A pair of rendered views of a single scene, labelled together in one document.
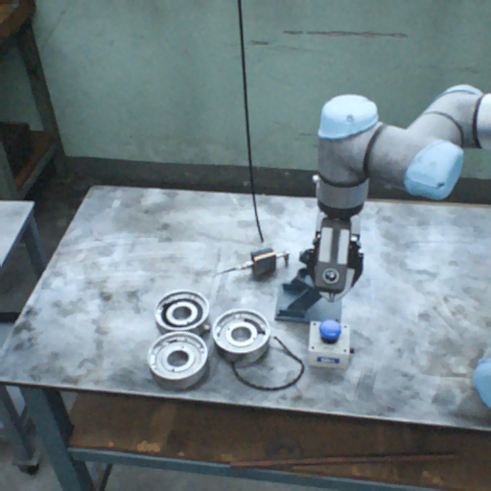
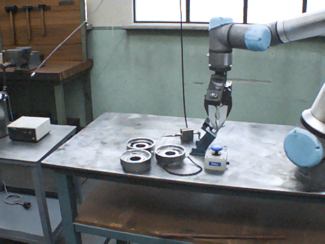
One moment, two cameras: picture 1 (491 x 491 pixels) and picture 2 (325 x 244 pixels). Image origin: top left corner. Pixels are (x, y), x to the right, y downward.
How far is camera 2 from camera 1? 0.52 m
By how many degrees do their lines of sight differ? 22
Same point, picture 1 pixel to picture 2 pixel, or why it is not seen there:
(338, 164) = (216, 40)
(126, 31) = (133, 76)
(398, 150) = (241, 28)
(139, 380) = (114, 168)
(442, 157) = (259, 28)
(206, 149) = not seen: hidden behind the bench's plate
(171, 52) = (154, 86)
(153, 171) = not seen: hidden behind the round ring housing
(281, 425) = (190, 222)
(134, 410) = (110, 211)
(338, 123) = (215, 20)
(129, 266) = (118, 135)
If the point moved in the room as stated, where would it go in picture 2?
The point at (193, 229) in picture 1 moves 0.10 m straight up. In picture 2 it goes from (152, 126) to (152, 104)
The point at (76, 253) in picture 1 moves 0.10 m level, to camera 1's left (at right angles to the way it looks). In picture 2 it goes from (92, 130) to (71, 129)
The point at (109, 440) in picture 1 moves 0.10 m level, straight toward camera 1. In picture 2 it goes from (95, 220) to (98, 236)
